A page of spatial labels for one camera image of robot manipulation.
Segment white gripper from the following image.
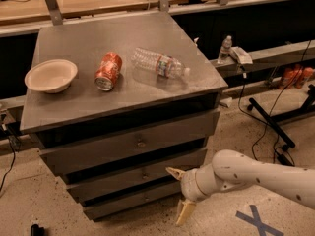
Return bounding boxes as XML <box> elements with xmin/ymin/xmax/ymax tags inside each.
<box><xmin>165</xmin><ymin>167</ymin><xmax>207</xmax><ymax>226</ymax></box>

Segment grey drawer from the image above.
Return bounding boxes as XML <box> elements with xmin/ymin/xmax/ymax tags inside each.
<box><xmin>67</xmin><ymin>147</ymin><xmax>207</xmax><ymax>203</ymax></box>
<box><xmin>40</xmin><ymin>110</ymin><xmax>220</xmax><ymax>175</ymax></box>
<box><xmin>83</xmin><ymin>172</ymin><xmax>184</xmax><ymax>220</ymax></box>

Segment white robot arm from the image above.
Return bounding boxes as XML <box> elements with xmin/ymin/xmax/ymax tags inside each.
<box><xmin>166</xmin><ymin>149</ymin><xmax>315</xmax><ymax>226</ymax></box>

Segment grey drawer cabinet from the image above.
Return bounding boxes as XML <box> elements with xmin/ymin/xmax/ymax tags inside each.
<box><xmin>20</xmin><ymin>13</ymin><xmax>227</xmax><ymax>220</ymax></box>

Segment blue tape cross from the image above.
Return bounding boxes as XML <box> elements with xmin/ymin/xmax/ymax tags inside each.
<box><xmin>235</xmin><ymin>205</ymin><xmax>284</xmax><ymax>236</ymax></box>

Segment black stand leg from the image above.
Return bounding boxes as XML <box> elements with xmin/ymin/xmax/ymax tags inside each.
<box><xmin>249</xmin><ymin>98</ymin><xmax>295</xmax><ymax>148</ymax></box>

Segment clear plastic water bottle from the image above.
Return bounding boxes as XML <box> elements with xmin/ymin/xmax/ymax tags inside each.
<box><xmin>131</xmin><ymin>48</ymin><xmax>190</xmax><ymax>79</ymax></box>

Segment orange soda can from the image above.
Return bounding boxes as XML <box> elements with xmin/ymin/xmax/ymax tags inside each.
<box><xmin>94</xmin><ymin>52</ymin><xmax>122</xmax><ymax>91</ymax></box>

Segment white folded packet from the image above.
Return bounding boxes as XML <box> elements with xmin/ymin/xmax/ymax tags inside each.
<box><xmin>230</xmin><ymin>47</ymin><xmax>253</xmax><ymax>65</ymax></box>

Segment small black floor object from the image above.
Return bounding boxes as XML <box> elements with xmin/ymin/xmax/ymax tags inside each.
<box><xmin>31</xmin><ymin>224</ymin><xmax>45</xmax><ymax>236</ymax></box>

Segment small upright water bottle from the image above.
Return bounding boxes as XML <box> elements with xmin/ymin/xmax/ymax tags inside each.
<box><xmin>217</xmin><ymin>35</ymin><xmax>232</xmax><ymax>64</ymax></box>

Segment orange bottles under bench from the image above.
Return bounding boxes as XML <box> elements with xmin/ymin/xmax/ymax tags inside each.
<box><xmin>278</xmin><ymin>64</ymin><xmax>314</xmax><ymax>89</ymax></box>

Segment white paper bowl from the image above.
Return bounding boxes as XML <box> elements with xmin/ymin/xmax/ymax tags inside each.
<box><xmin>25</xmin><ymin>59</ymin><xmax>78</xmax><ymax>93</ymax></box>

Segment black floor cable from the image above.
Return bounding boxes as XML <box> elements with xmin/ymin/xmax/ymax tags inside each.
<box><xmin>237</xmin><ymin>40</ymin><xmax>313</xmax><ymax>168</ymax></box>

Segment black cable at left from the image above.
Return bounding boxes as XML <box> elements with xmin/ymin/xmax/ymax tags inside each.
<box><xmin>0</xmin><ymin>125</ymin><xmax>18</xmax><ymax>194</ymax></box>

